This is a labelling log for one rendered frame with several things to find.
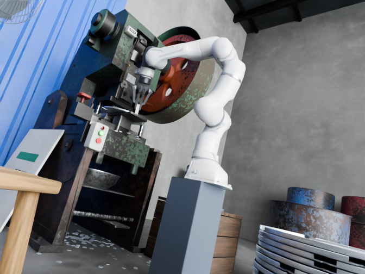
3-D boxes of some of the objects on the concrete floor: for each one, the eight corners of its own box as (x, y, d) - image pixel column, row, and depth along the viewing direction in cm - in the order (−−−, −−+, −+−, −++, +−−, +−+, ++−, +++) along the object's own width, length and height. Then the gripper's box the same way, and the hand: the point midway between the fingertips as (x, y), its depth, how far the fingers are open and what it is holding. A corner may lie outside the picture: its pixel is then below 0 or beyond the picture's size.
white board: (-2, 231, 122) (64, 128, 145) (-27, 210, 154) (30, 128, 177) (0, 232, 123) (65, 130, 146) (-25, 210, 155) (32, 129, 178)
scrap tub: (350, 313, 131) (356, 220, 143) (338, 331, 101) (346, 212, 113) (272, 281, 159) (282, 206, 171) (244, 288, 129) (258, 196, 140)
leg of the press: (63, 253, 114) (120, 80, 136) (37, 253, 106) (102, 69, 128) (5, 211, 174) (51, 95, 196) (-14, 209, 166) (36, 88, 188)
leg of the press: (145, 253, 153) (180, 118, 175) (131, 253, 144) (169, 111, 166) (75, 218, 213) (107, 121, 235) (62, 217, 205) (96, 116, 226)
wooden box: (232, 275, 148) (243, 216, 157) (197, 281, 121) (212, 209, 129) (181, 254, 174) (193, 204, 182) (143, 254, 146) (158, 195, 155)
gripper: (134, 73, 147) (124, 112, 149) (155, 79, 148) (145, 118, 150) (136, 75, 154) (126, 112, 156) (156, 81, 155) (146, 117, 157)
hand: (137, 109), depth 152 cm, fingers closed
